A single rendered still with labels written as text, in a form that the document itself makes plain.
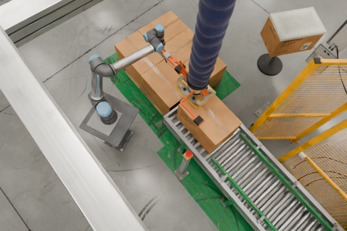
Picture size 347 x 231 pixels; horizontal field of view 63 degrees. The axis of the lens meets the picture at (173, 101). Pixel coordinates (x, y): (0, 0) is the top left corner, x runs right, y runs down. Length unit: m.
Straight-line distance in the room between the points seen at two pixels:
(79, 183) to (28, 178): 3.59
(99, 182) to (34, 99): 0.25
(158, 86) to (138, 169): 1.13
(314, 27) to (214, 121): 1.81
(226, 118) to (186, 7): 2.58
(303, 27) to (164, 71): 1.83
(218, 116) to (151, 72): 1.15
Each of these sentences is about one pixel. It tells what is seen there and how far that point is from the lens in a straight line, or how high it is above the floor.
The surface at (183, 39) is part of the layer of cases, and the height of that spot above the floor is 0.54.
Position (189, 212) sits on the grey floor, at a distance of 3.84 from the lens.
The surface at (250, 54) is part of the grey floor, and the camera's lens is 4.79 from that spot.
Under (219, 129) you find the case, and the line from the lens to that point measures 3.08.
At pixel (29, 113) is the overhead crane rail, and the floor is 3.21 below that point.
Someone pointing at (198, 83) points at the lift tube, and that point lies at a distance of 2.70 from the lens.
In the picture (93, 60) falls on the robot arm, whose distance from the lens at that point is 2.66.
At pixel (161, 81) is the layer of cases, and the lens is 3.70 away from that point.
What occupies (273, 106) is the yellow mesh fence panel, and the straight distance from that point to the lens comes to 2.96.
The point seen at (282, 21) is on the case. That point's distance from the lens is 3.94.
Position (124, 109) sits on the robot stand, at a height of 0.75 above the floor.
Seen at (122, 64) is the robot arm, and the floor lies 1.59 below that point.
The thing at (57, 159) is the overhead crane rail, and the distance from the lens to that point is 0.66.
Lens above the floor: 3.82
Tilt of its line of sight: 66 degrees down
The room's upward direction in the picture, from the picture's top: 6 degrees clockwise
